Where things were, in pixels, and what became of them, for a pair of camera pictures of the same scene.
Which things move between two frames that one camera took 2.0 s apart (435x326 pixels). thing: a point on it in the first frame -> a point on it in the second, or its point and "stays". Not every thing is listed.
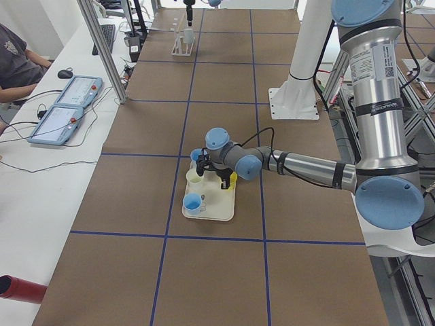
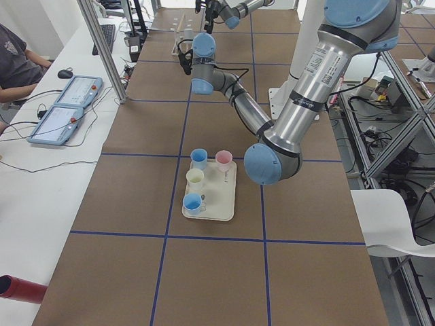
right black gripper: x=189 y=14 -> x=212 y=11
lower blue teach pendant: x=56 y=125 stays
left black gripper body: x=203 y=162 -> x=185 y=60
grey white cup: x=189 y=37 stays
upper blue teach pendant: x=80 y=91 stays
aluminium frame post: x=105 y=50 stays
